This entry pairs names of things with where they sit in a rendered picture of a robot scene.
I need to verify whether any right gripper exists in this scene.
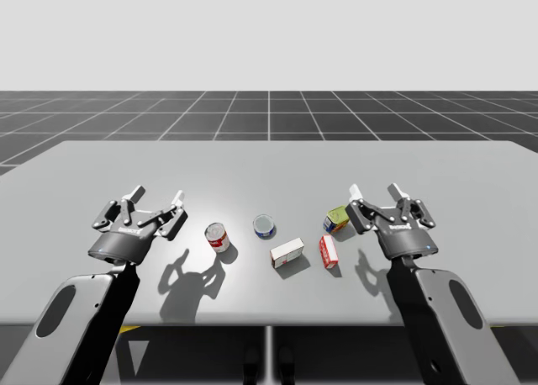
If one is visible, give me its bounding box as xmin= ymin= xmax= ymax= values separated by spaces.
xmin=344 ymin=182 xmax=440 ymax=261

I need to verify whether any blue flat can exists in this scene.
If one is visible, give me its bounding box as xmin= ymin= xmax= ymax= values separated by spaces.
xmin=252 ymin=214 xmax=277 ymax=240

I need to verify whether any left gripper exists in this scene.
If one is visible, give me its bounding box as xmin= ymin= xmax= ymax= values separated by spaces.
xmin=87 ymin=185 xmax=189 ymax=266

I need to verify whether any green and blue rectangular can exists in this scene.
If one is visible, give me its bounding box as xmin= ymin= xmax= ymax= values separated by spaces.
xmin=322 ymin=205 xmax=351 ymax=235

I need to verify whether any red and white can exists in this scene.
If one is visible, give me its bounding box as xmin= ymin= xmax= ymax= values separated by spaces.
xmin=204 ymin=222 xmax=231 ymax=255

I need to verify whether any red and white carton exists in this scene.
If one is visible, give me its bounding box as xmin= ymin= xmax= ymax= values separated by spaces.
xmin=269 ymin=237 xmax=306 ymax=270

